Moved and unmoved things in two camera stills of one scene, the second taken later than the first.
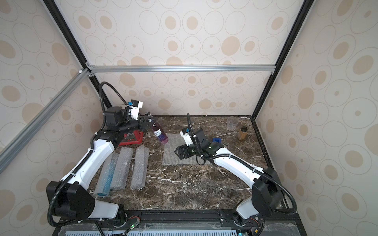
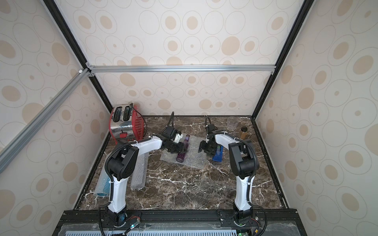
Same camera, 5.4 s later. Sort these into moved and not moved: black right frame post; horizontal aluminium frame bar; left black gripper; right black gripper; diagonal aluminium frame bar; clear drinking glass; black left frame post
Moved: right black gripper; left black gripper
Not moved: diagonal aluminium frame bar; clear drinking glass; black right frame post; horizontal aluminium frame bar; black left frame post
